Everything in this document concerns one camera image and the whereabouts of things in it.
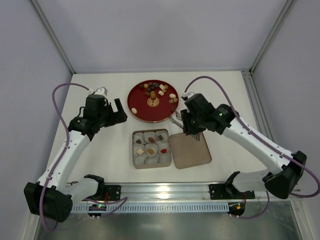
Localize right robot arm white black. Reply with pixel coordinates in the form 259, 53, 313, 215
180, 92, 307, 200

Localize white paper cup middle right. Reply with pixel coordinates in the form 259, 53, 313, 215
157, 141, 170, 155

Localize round mount black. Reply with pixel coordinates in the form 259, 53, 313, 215
88, 203, 107, 220
227, 202, 246, 218

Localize left round mount black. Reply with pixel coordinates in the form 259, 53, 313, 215
88, 203, 107, 220

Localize gold square tin box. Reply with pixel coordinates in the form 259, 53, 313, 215
131, 128, 172, 170

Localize aluminium rail front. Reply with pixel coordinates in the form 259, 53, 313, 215
62, 180, 304, 203

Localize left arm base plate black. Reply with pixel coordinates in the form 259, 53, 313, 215
103, 184, 122, 202

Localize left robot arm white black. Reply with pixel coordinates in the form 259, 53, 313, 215
23, 94, 128, 223

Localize white paper cup centre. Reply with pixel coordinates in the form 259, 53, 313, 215
145, 144, 159, 157

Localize aluminium rail right side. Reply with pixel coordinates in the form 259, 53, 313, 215
241, 69, 276, 142

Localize white paper cup bottom left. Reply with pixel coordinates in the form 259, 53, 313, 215
133, 153, 148, 166

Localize round red tray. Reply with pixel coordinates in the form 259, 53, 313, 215
127, 79, 180, 123

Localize aluminium frame post left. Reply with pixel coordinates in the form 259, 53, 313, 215
28, 0, 76, 75

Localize white square chocolate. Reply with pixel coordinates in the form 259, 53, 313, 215
137, 149, 144, 155

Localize perforated cable duct strip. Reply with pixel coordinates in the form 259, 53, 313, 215
71, 202, 229, 214

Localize aluminium rail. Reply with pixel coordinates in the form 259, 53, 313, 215
62, 180, 304, 203
241, 69, 276, 142

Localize tan barrel chocolate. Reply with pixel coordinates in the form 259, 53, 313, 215
150, 91, 156, 99

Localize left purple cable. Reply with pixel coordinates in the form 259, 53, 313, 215
37, 83, 128, 232

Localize white paper cup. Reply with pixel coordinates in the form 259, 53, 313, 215
158, 153, 171, 164
145, 144, 159, 157
156, 131, 169, 143
144, 155, 160, 165
133, 153, 148, 166
132, 132, 146, 145
157, 141, 170, 155
143, 132, 157, 144
132, 143, 145, 157

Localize white paper cup top right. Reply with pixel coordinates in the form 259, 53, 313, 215
156, 131, 169, 143

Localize white paper cup bottom right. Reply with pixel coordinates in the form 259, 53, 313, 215
158, 153, 171, 164

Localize white paper cup middle left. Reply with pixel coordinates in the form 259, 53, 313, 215
132, 143, 145, 157

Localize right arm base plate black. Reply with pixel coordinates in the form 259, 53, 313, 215
208, 182, 256, 200

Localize gold tin lid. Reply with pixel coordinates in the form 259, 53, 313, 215
169, 133, 212, 170

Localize white paper cup top left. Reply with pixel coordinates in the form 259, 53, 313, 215
132, 132, 146, 145

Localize metal tongs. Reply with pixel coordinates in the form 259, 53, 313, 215
169, 111, 201, 141

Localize white paper cup bottom middle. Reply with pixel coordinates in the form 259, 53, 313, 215
144, 155, 160, 165

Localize brown oval chocolate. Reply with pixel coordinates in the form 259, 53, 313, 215
148, 137, 155, 143

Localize purple cable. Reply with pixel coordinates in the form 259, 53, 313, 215
182, 76, 320, 220
37, 83, 128, 232

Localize aluminium frame post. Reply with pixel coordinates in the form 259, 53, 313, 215
28, 0, 76, 75
249, 0, 297, 75

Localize aluminium frame post right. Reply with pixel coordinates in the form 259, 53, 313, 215
249, 0, 297, 75

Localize right round mount black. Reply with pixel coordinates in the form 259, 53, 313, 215
227, 202, 246, 218

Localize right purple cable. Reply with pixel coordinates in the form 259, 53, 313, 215
182, 76, 320, 220

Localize white paper cup top middle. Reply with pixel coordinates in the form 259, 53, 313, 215
143, 132, 157, 144

